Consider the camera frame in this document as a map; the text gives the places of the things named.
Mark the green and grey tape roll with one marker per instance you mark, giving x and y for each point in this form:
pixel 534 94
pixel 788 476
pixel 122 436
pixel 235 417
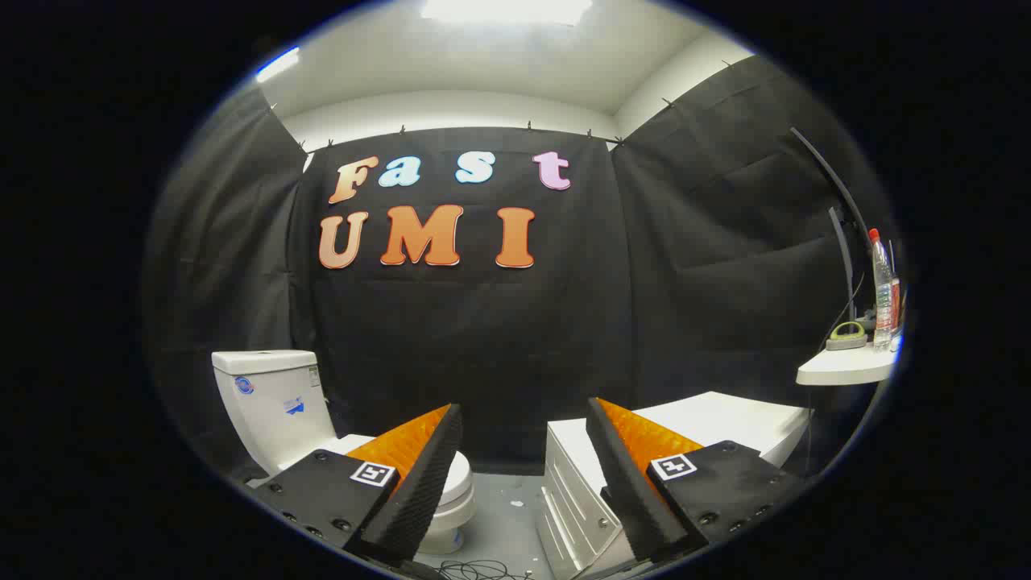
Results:
pixel 846 340

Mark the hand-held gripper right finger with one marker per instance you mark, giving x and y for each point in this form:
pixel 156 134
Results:
pixel 632 491

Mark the black curved stand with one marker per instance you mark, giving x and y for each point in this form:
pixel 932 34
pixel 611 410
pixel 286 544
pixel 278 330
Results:
pixel 830 173

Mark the white ceramic toilet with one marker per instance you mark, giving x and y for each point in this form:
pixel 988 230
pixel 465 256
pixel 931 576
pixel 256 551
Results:
pixel 274 403

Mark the large ceiling light panel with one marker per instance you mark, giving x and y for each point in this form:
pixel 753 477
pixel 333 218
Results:
pixel 507 10

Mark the small ceiling light strip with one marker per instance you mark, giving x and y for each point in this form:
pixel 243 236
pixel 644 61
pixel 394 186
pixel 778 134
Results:
pixel 278 64

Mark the white panelled cabinet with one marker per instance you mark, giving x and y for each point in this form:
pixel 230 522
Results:
pixel 725 419

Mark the clear bottle with red cap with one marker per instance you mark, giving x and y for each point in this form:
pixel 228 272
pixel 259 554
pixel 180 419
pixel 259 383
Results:
pixel 882 298

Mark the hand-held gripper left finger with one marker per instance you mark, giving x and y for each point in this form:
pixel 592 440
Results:
pixel 423 491

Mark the black backdrop cloth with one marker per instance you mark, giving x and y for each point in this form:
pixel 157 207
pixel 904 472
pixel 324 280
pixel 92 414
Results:
pixel 499 338

